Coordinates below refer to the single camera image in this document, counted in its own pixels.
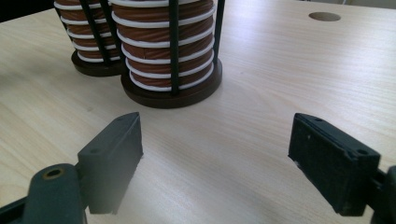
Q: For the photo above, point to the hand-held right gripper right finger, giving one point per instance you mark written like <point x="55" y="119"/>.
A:
<point x="333" y="168"/>

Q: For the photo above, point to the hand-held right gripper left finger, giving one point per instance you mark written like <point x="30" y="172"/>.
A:
<point x="109" y="161"/>

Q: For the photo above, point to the stack of brown paper cups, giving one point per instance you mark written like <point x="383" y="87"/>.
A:
<point x="149" y="34"/>
<point x="74" y="28"/>

